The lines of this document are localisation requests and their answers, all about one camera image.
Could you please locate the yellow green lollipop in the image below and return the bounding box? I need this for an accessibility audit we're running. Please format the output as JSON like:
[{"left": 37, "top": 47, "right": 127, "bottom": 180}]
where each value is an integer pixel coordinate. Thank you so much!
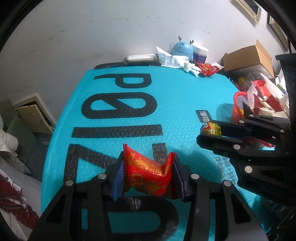
[{"left": 200, "top": 121, "right": 222, "bottom": 136}]

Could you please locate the small red candy packet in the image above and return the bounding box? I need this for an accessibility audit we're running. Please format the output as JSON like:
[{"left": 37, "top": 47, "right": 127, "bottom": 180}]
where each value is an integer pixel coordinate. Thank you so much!
[{"left": 122, "top": 144, "right": 177, "bottom": 198}]

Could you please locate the white remote control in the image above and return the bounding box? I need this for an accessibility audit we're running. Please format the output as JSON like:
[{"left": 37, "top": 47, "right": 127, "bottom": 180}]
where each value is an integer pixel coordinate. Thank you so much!
[{"left": 124, "top": 54, "right": 159, "bottom": 64}]

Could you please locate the cardboard box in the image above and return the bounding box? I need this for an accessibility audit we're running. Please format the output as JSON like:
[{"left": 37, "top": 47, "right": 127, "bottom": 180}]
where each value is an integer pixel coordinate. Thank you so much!
[{"left": 222, "top": 40, "right": 274, "bottom": 79}]

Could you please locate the red snack packet by jar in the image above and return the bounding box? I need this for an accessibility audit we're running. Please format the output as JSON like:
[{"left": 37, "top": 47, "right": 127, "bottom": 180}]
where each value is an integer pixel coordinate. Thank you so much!
[{"left": 197, "top": 63, "right": 221, "bottom": 77}]

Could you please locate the red plastic basket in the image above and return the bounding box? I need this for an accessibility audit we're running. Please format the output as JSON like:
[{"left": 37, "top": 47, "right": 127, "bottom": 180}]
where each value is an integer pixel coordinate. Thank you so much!
[{"left": 232, "top": 91, "right": 248, "bottom": 123}]

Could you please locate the crumpled white tissue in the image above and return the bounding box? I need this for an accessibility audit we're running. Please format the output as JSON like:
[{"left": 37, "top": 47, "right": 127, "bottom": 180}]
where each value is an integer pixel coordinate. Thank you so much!
[{"left": 156, "top": 46, "right": 201, "bottom": 77}]

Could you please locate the white lid purple jar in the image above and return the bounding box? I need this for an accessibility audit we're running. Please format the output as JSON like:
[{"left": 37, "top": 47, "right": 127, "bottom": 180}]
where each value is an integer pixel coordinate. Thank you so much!
[{"left": 193, "top": 44, "right": 209, "bottom": 64}]

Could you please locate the white red plum drink bag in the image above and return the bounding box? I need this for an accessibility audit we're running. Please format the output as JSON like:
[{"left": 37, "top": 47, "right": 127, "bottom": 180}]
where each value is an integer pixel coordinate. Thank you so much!
[{"left": 247, "top": 80, "right": 287, "bottom": 118}]

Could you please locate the blue deer humidifier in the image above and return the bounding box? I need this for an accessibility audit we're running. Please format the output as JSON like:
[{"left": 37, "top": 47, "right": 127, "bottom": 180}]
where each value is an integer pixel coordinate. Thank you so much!
[{"left": 171, "top": 36, "right": 194, "bottom": 61}]

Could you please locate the wall intercom panel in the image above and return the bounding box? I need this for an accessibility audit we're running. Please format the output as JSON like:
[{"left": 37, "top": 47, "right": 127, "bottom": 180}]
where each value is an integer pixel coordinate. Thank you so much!
[{"left": 235, "top": 0, "right": 262, "bottom": 25}]

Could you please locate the framed picture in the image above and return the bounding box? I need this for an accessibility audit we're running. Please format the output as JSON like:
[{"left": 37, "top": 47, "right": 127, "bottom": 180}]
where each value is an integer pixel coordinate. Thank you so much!
[{"left": 267, "top": 14, "right": 289, "bottom": 52}]

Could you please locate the small crumpled white wrapper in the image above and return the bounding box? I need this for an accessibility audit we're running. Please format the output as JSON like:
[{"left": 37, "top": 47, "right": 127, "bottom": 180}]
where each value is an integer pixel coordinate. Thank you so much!
[{"left": 211, "top": 62, "right": 224, "bottom": 69}]

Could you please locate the teal bubble mat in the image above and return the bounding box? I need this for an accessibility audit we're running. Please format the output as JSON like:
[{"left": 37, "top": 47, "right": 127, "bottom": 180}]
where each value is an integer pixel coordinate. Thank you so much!
[{"left": 41, "top": 66, "right": 273, "bottom": 241}]

